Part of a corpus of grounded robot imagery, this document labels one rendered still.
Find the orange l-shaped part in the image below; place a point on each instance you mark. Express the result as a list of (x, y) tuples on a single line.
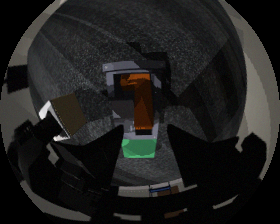
[(143, 111)]

